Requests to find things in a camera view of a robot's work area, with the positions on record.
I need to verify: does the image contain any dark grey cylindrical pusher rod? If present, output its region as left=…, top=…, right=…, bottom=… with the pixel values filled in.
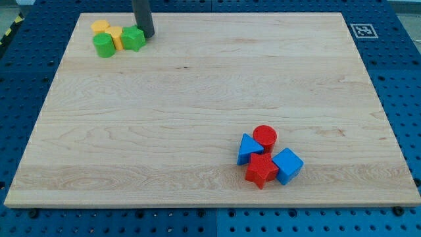
left=132, top=0, right=155, bottom=38

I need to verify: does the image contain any yellow hexagon block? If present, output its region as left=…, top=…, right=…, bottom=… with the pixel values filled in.
left=91, top=20, right=111, bottom=35

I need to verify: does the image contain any yellow heart block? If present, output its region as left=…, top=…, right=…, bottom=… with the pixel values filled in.
left=105, top=26, right=124, bottom=51

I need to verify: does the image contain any green star block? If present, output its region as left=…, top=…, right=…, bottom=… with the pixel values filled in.
left=121, top=25, right=146, bottom=51

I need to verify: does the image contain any green cylinder block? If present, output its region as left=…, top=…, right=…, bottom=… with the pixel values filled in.
left=93, top=33, right=116, bottom=58

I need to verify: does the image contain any light wooden board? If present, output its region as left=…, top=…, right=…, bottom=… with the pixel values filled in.
left=5, top=13, right=420, bottom=209

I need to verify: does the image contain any blue triangle block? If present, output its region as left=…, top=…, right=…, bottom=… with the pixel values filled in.
left=237, top=134, right=264, bottom=165

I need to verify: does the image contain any red cylinder block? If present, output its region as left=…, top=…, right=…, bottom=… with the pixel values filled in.
left=253, top=124, right=278, bottom=153

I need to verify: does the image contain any red star block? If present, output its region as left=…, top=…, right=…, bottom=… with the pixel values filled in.
left=245, top=153, right=279, bottom=189

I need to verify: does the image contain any blue cube block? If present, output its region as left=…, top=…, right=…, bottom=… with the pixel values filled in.
left=272, top=148, right=304, bottom=185

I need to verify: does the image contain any white fiducial marker tag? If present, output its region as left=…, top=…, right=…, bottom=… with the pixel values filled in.
left=351, top=23, right=378, bottom=39

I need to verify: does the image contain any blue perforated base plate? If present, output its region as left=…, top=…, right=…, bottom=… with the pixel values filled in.
left=1, top=0, right=420, bottom=236

